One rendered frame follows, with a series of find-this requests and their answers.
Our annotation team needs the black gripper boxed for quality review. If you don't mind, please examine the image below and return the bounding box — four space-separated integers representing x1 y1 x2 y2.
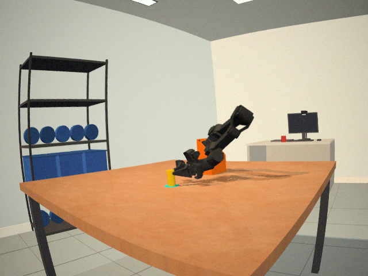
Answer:
172 159 206 179

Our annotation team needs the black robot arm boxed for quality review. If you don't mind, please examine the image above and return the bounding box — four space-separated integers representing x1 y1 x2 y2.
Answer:
183 105 254 171

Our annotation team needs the yellow cylinder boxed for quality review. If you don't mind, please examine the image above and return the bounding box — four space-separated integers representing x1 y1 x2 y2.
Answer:
166 169 175 186

